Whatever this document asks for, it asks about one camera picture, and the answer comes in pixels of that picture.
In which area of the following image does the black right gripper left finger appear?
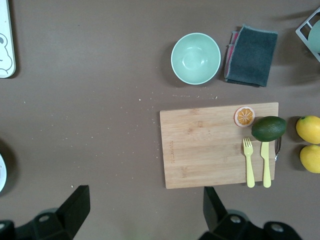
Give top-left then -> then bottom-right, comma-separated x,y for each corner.
14,184 -> 91,240

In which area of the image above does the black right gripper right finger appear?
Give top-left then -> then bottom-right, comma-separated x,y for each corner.
202,186 -> 266,240

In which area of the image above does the white round plate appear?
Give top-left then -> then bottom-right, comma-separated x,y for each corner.
0,152 -> 8,193

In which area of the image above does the yellow plastic fork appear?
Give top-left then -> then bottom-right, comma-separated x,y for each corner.
242,137 -> 256,189

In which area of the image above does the wooden cutting board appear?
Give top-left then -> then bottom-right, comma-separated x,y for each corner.
159,101 -> 280,190

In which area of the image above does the yellow plastic knife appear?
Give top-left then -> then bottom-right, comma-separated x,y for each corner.
259,141 -> 272,189

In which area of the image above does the metal peeler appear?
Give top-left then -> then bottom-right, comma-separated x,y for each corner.
274,136 -> 284,162

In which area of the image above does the green avocado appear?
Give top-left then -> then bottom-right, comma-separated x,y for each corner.
250,115 -> 287,143

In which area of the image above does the orange slice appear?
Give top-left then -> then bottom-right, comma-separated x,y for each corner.
233,105 -> 256,128

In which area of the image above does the yellow lemon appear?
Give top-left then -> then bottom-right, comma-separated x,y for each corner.
295,115 -> 320,145
299,144 -> 320,174

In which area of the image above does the pink folded cloth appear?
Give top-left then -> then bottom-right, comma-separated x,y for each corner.
224,30 -> 241,80

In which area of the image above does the pale green bowl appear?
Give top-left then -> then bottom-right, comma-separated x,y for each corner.
170,32 -> 222,86

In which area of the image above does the dark grey folded cloth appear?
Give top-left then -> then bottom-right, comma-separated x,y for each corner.
224,24 -> 279,88

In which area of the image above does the beige bear print tray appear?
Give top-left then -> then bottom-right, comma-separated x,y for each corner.
0,0 -> 17,79

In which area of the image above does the white wire rack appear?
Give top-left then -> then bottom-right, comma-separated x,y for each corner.
295,6 -> 320,63

